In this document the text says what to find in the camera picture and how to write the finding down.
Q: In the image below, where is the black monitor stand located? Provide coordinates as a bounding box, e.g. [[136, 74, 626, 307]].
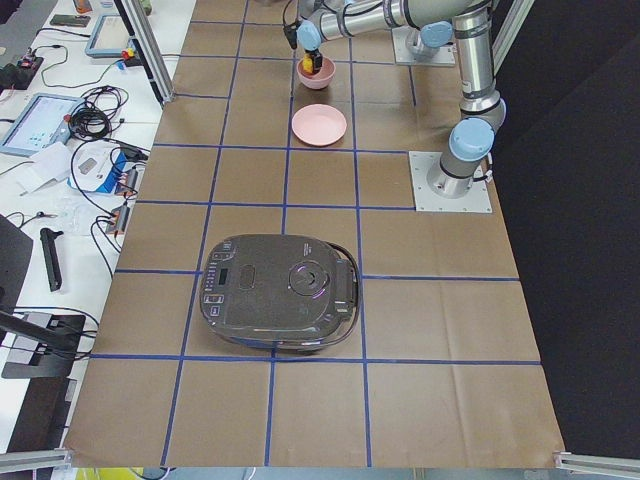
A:
[[1, 218, 85, 379]]

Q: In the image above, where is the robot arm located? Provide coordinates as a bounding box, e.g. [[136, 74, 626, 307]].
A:
[[285, 0, 506, 199]]

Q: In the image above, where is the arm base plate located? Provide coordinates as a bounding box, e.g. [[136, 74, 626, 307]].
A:
[[392, 22, 456, 67], [408, 151, 493, 214]]

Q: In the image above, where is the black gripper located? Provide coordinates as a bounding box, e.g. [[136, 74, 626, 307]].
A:
[[302, 49, 321, 65]]

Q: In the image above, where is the blue teach pendant far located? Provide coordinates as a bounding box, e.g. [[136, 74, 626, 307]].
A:
[[85, 14, 133, 58]]

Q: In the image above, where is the red yellow apple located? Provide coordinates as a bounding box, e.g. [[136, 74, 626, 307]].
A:
[[301, 54, 322, 77]]

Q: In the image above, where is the blue teach pendant near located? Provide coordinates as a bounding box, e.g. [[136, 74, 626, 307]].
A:
[[1, 93, 83, 157]]

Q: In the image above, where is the pink plate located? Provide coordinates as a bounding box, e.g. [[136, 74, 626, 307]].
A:
[[291, 104, 347, 147]]

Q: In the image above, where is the blue white box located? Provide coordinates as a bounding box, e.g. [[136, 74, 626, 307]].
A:
[[67, 141, 127, 193]]

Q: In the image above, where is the blue teach pendant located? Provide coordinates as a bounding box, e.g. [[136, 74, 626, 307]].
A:
[[1, 93, 83, 157], [85, 14, 133, 58]]

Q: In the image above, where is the pink bowl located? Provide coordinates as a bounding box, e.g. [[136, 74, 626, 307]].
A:
[[296, 57, 336, 90]]

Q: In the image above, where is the black bar tool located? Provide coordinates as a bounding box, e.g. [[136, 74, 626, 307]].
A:
[[40, 228, 63, 292]]

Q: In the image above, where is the dark grey rice cooker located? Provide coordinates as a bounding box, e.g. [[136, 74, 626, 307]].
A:
[[199, 234, 361, 352]]

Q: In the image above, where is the aluminium frame post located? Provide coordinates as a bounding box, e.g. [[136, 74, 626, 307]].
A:
[[114, 0, 175, 106]]

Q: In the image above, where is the black cable bundle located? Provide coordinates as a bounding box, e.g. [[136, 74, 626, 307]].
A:
[[67, 85, 129, 141]]

